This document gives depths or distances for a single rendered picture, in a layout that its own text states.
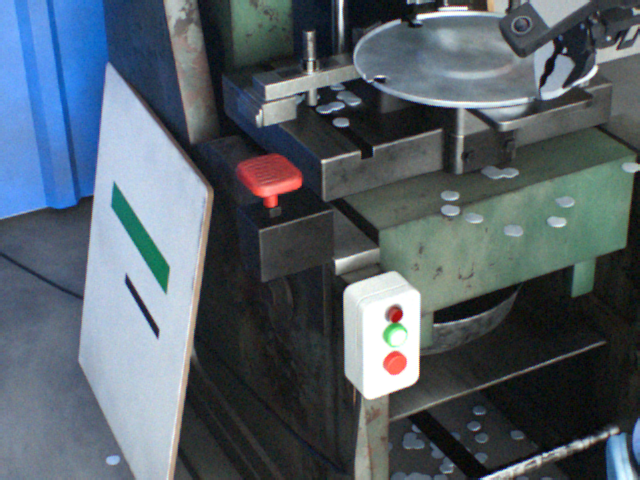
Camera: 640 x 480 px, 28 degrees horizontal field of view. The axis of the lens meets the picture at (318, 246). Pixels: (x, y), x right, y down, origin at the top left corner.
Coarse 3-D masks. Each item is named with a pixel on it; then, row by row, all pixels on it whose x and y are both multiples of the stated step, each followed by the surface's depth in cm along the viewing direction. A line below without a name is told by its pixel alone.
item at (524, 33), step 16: (528, 0) 137; (544, 0) 137; (560, 0) 136; (576, 0) 136; (592, 0) 135; (512, 16) 137; (528, 16) 136; (544, 16) 136; (560, 16) 136; (576, 16) 136; (512, 32) 137; (528, 32) 136; (544, 32) 136; (560, 32) 137; (512, 48) 137; (528, 48) 136
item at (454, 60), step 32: (384, 32) 170; (416, 32) 169; (448, 32) 169; (480, 32) 169; (384, 64) 161; (416, 64) 161; (448, 64) 159; (480, 64) 159; (512, 64) 159; (416, 96) 153; (448, 96) 153; (480, 96) 152; (512, 96) 152
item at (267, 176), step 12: (264, 156) 145; (276, 156) 145; (240, 168) 143; (252, 168) 143; (264, 168) 143; (276, 168) 143; (288, 168) 143; (240, 180) 143; (252, 180) 141; (264, 180) 141; (276, 180) 141; (288, 180) 141; (300, 180) 142; (252, 192) 141; (264, 192) 140; (276, 192) 140; (264, 204) 145; (276, 204) 145
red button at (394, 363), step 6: (390, 354) 148; (396, 354) 147; (402, 354) 148; (384, 360) 148; (390, 360) 147; (396, 360) 147; (402, 360) 148; (384, 366) 148; (390, 366) 147; (396, 366) 148; (402, 366) 148; (390, 372) 148; (396, 372) 148
